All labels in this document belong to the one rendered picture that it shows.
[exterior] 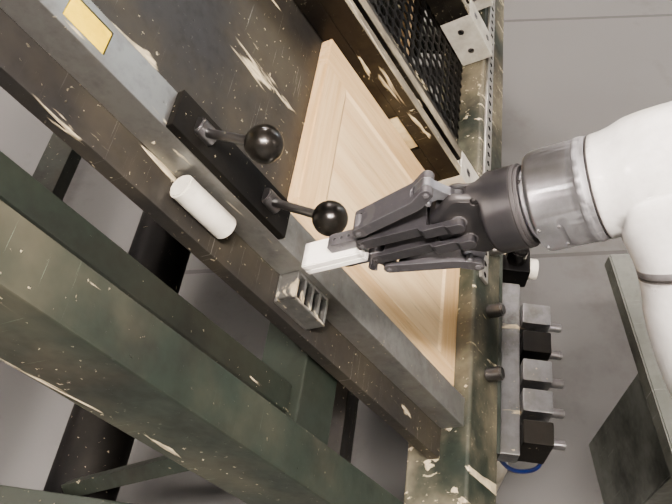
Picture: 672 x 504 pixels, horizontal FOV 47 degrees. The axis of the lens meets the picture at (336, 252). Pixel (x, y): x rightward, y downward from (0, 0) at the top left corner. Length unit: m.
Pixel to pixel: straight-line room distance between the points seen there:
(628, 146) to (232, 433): 0.44
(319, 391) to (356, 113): 0.44
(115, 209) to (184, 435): 2.03
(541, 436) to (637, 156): 0.90
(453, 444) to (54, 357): 0.76
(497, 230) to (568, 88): 2.55
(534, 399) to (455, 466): 0.28
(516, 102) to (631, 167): 2.48
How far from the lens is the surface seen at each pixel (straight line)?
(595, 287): 2.61
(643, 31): 3.57
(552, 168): 0.66
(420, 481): 1.29
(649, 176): 0.63
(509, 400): 1.51
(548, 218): 0.66
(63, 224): 0.80
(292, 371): 1.05
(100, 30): 0.78
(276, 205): 0.87
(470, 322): 1.39
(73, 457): 1.53
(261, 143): 0.72
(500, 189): 0.67
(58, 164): 2.71
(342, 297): 1.00
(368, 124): 1.25
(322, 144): 1.10
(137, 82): 0.79
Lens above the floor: 2.08
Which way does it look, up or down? 54 degrees down
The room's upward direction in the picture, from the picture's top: straight up
